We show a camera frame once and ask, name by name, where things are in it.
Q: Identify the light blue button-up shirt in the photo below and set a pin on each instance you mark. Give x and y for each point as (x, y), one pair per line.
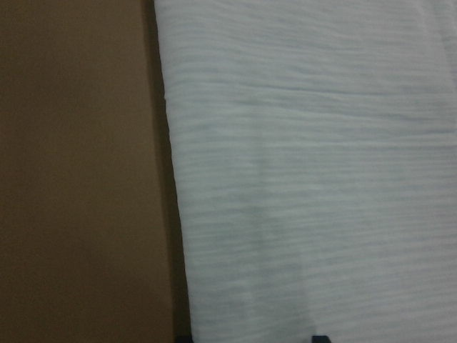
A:
(314, 154)

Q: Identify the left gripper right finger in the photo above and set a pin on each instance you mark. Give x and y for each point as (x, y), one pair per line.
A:
(320, 339)

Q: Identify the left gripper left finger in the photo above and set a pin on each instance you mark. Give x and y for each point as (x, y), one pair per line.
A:
(186, 339)

